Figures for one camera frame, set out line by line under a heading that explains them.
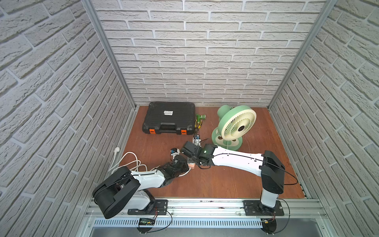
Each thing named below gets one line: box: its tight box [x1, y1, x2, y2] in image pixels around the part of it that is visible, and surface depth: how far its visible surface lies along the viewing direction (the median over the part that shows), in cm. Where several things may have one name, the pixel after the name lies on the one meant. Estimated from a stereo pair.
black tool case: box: [142, 101, 196, 135], surface depth 106 cm
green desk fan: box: [211, 104, 258, 151], surface depth 79 cm
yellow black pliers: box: [194, 119, 203, 136], surface depth 108 cm
